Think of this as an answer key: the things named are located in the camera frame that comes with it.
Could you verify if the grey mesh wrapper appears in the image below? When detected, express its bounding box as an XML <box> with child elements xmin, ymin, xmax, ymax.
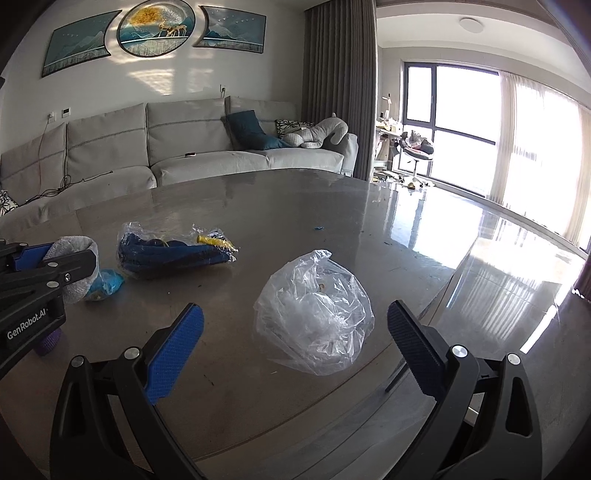
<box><xmin>44</xmin><ymin>236</ymin><xmax>98</xmax><ymax>304</ymax></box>

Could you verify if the light blue wrapper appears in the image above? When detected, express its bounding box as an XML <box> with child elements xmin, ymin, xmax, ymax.
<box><xmin>84</xmin><ymin>269</ymin><xmax>124</xmax><ymax>302</ymax></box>

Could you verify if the blue cloth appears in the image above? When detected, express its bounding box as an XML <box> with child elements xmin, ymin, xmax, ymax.
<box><xmin>116</xmin><ymin>222</ymin><xmax>238</xmax><ymax>278</ymax></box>

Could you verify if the clear plastic bag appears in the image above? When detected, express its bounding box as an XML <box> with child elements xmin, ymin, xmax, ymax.
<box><xmin>253</xmin><ymin>250</ymin><xmax>375</xmax><ymax>376</ymax></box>

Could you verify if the floral cushion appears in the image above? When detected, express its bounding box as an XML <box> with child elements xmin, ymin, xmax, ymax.
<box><xmin>0</xmin><ymin>190</ymin><xmax>19</xmax><ymax>216</ymax></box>

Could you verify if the light grey sofa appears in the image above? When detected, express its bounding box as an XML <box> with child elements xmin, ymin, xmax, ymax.
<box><xmin>1</xmin><ymin>96</ymin><xmax>359</xmax><ymax>233</ymax></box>

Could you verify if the teal cushion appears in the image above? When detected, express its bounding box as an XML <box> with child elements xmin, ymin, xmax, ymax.
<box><xmin>222</xmin><ymin>110</ymin><xmax>290</xmax><ymax>151</ymax></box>

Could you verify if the black white patterned cushion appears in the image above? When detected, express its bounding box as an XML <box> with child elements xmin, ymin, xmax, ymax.
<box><xmin>274</xmin><ymin>119</ymin><xmax>314</xmax><ymax>138</ymax></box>

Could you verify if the white plush toy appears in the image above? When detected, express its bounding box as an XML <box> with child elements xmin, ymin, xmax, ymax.
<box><xmin>280</xmin><ymin>115</ymin><xmax>349</xmax><ymax>149</ymax></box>

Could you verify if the black office chair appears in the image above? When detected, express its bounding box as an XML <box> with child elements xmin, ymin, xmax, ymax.
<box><xmin>399</xmin><ymin>130</ymin><xmax>435</xmax><ymax>190</ymax></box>

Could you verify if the brown curtain left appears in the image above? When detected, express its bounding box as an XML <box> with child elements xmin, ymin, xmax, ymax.
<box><xmin>301</xmin><ymin>0</ymin><xmax>378</xmax><ymax>180</ymax></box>

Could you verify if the left wall painting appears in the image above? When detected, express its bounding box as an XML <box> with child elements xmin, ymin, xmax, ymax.
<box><xmin>41</xmin><ymin>10</ymin><xmax>121</xmax><ymax>78</ymax></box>

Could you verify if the round wall painting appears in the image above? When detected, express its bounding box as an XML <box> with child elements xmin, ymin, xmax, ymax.
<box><xmin>116</xmin><ymin>1</ymin><xmax>197</xmax><ymax>58</ymax></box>

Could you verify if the right wall painting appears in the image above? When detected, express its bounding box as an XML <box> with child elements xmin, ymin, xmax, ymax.
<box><xmin>193</xmin><ymin>6</ymin><xmax>266</xmax><ymax>54</ymax></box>

